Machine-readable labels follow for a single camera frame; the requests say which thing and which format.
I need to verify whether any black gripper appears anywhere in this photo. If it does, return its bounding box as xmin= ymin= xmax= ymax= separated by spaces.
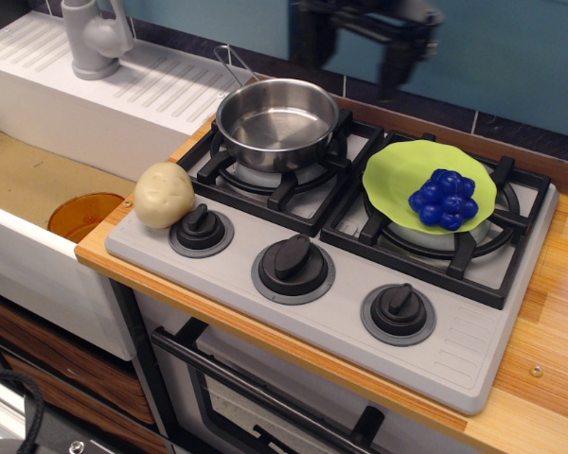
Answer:
xmin=293 ymin=1 xmax=445 ymax=99

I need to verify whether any blue blueberry cluster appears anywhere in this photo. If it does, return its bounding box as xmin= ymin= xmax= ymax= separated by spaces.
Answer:
xmin=408 ymin=169 xmax=479 ymax=232

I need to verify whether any beige toy potato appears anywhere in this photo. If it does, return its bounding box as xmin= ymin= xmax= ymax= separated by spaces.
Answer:
xmin=133 ymin=162 xmax=195 ymax=229

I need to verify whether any stainless steel pot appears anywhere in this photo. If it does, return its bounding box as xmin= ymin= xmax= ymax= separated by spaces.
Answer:
xmin=213 ymin=44 xmax=340 ymax=173

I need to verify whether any lime green plate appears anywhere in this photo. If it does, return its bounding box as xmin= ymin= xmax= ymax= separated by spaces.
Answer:
xmin=363 ymin=139 xmax=497 ymax=236

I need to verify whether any middle black stove knob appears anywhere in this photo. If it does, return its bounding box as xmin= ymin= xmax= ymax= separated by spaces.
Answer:
xmin=251 ymin=234 xmax=336 ymax=306

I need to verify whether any black stove knob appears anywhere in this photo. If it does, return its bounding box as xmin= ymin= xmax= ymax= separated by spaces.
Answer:
xmin=251 ymin=234 xmax=336 ymax=306
xmin=169 ymin=203 xmax=235 ymax=259
xmin=361 ymin=283 xmax=436 ymax=347

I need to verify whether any left black stove knob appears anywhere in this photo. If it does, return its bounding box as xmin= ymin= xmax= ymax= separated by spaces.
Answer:
xmin=169 ymin=203 xmax=235 ymax=259

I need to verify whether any grey toy stove top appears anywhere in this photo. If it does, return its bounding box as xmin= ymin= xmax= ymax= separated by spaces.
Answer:
xmin=105 ymin=193 xmax=531 ymax=414

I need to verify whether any right black stove knob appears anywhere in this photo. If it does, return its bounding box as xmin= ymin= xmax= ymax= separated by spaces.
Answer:
xmin=361 ymin=283 xmax=436 ymax=347

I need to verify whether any left black burner grate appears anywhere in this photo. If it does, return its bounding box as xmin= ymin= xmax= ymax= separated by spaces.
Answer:
xmin=178 ymin=110 xmax=385 ymax=236

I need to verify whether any black burner grate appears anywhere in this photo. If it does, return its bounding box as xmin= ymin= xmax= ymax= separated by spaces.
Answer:
xmin=320 ymin=131 xmax=557 ymax=309
xmin=178 ymin=110 xmax=385 ymax=236

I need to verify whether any right black burner grate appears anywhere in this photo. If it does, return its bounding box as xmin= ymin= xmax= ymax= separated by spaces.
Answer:
xmin=320 ymin=131 xmax=557 ymax=309

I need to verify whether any grey toy faucet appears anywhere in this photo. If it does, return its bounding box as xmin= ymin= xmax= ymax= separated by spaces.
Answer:
xmin=61 ymin=0 xmax=133 ymax=80

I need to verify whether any white toy sink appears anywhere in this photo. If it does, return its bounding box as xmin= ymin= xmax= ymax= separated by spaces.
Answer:
xmin=0 ymin=12 xmax=244 ymax=360

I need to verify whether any orange plastic cup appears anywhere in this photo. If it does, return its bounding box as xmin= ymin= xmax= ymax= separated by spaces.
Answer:
xmin=47 ymin=192 xmax=124 ymax=243

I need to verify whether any wood grain drawer front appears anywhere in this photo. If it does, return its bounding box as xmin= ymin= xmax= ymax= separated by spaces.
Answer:
xmin=0 ymin=297 xmax=169 ymax=453

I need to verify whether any left teal wall cabinet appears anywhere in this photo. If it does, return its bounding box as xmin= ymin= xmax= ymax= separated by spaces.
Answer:
xmin=124 ymin=0 xmax=293 ymax=60

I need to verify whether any black oven door handle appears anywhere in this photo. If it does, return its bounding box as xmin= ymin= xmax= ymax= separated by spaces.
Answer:
xmin=151 ymin=327 xmax=384 ymax=453

